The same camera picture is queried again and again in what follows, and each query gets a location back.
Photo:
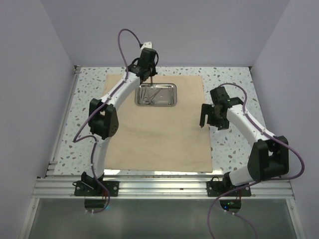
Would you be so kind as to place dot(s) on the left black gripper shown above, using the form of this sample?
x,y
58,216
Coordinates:
x,y
153,71

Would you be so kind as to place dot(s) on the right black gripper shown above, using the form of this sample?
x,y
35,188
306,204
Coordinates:
x,y
223,124

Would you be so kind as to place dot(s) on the steel tweezers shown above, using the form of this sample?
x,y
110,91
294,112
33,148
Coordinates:
x,y
141,95

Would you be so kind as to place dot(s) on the steel instrument tray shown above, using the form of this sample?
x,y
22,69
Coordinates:
x,y
167,97

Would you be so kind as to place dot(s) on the steel forceps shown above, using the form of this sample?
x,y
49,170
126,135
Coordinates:
x,y
150,100

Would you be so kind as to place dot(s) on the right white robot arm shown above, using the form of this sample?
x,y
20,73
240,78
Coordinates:
x,y
267,159

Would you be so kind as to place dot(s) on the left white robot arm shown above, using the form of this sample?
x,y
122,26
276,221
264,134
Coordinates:
x,y
103,120

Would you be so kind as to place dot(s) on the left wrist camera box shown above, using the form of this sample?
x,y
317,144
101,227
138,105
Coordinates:
x,y
148,54

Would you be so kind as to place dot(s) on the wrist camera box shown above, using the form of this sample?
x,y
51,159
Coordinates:
x,y
218,95
148,54

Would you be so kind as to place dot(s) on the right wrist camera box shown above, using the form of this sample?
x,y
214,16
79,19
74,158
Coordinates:
x,y
218,95

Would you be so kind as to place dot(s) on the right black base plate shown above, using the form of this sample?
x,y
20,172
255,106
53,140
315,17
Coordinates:
x,y
216,187

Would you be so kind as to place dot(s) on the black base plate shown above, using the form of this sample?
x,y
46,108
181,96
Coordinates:
x,y
216,187
88,187

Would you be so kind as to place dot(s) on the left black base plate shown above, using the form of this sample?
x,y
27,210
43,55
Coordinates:
x,y
88,187

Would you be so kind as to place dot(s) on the aluminium front rail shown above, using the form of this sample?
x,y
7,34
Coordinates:
x,y
157,187

